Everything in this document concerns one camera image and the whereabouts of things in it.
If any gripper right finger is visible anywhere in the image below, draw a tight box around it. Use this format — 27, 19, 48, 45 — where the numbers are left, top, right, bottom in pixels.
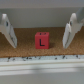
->
62, 7, 84, 50

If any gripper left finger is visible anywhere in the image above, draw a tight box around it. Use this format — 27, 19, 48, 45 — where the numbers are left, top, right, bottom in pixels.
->
0, 13, 18, 50

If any pink block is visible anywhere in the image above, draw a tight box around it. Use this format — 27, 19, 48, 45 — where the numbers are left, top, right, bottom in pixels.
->
34, 31, 51, 50

